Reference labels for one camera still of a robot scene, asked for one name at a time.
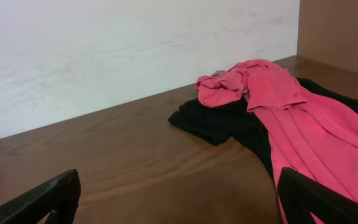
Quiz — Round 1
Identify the black t-shirt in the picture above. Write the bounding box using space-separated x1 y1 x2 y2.
168 78 358 178

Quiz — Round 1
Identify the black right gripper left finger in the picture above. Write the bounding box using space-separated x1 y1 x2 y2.
0 169 81 224

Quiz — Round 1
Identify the red t-shirt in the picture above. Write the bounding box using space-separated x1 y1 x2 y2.
194 58 358 224

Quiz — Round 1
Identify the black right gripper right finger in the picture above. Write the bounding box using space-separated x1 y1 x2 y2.
277 167 358 224

